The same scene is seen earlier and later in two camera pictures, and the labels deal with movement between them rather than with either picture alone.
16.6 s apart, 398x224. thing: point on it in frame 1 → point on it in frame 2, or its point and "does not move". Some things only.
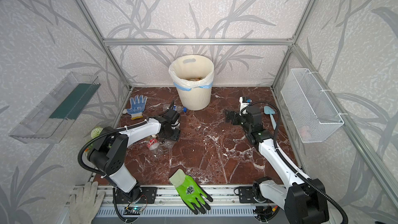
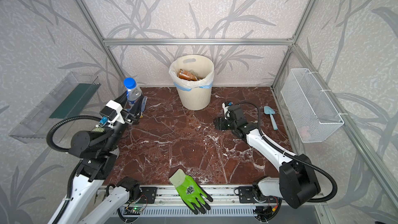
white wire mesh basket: [314, 116] does not move
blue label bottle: [179, 109] → [133, 93]
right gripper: [235, 117] → [225, 123]
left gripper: [171, 113] → [129, 113]
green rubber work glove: [190, 192] does not move
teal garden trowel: [268, 110] does not move
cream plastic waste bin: [193, 76] does not move
